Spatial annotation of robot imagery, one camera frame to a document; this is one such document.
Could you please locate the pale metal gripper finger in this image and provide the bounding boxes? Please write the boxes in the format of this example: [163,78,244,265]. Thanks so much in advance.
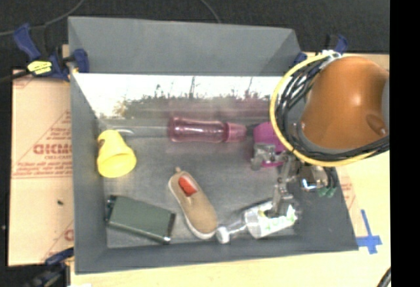
[250,142,287,171]
[270,177,296,218]

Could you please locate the purple cup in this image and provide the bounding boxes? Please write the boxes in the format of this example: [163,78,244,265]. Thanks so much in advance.
[252,121,290,168]

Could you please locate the clear plastic bottle green label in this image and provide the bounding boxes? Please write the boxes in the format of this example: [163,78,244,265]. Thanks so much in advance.
[215,199,301,245]

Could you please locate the grey metal bin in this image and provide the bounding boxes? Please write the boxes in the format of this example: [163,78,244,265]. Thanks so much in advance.
[67,16,360,275]

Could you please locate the pink plastic bottle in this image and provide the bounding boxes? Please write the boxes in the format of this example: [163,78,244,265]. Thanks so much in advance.
[167,116,248,144]

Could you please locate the tan shoe with red insole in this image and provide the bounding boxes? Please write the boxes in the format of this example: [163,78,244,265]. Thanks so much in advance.
[167,166,219,240]

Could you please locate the dark green flat block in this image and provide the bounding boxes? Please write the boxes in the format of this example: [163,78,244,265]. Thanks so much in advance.
[104,194,177,245]

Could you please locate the yellow plastic cup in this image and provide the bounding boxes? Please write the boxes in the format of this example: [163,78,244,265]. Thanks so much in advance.
[96,129,138,179]

